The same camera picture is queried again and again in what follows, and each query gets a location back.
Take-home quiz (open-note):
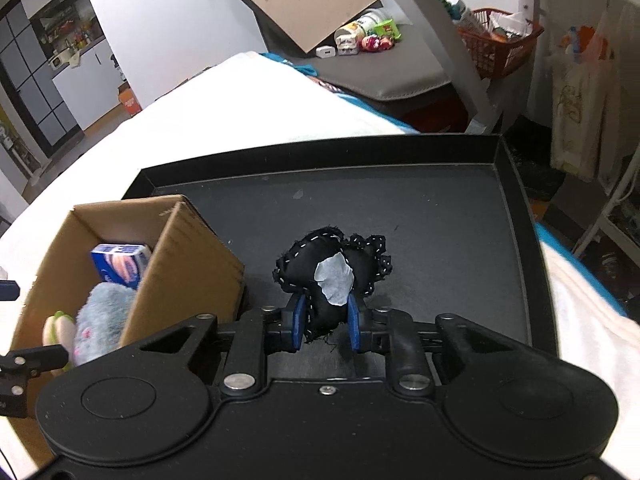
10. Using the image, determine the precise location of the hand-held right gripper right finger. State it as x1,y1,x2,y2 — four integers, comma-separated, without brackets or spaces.
347,294,532,393

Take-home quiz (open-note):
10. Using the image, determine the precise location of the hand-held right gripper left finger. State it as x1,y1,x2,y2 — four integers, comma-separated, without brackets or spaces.
137,294,307,393

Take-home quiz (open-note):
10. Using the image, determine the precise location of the green and pink soft toy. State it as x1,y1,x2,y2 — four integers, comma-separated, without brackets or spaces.
42,310,77,373

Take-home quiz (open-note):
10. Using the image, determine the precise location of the black stitched soft toy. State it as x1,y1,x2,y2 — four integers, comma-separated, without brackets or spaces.
272,226,392,346

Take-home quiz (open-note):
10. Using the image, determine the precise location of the grey fluffy plush toy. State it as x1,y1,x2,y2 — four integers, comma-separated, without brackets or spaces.
74,281,138,366

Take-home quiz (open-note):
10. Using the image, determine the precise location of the blue snack packet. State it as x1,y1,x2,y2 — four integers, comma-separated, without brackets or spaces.
90,243,152,291

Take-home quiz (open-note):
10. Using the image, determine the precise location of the black shallow tray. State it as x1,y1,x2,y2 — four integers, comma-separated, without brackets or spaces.
121,133,558,381

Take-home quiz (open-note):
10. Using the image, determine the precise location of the brown cardboard box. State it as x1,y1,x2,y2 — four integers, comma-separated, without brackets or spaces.
0,195,246,468

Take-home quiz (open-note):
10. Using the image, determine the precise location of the black framed glass door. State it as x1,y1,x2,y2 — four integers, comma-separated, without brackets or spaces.
0,2,82,159

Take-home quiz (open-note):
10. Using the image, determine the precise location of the white cabinet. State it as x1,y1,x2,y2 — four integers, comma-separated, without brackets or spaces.
52,40,129,131

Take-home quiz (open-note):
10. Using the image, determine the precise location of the orange carton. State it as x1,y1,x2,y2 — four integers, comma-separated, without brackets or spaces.
117,85,144,119

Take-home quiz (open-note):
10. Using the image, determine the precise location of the grey bench cushion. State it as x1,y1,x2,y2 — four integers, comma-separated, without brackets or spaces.
310,20,453,102

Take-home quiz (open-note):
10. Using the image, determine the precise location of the pink toy figure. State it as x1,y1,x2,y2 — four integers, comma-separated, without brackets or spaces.
361,34,396,54

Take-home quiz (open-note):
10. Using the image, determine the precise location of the white shelf rack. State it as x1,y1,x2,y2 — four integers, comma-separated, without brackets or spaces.
27,0,108,61

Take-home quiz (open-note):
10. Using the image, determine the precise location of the green cup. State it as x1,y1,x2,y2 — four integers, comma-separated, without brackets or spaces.
374,17,403,41

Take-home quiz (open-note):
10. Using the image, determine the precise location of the white can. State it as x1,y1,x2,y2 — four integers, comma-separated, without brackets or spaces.
350,9,393,36

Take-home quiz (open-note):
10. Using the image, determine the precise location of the red plastic basket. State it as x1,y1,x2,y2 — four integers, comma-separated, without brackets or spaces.
457,7,545,79

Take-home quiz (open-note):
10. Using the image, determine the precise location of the white plastic bag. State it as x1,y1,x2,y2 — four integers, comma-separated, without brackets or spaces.
550,10,626,182

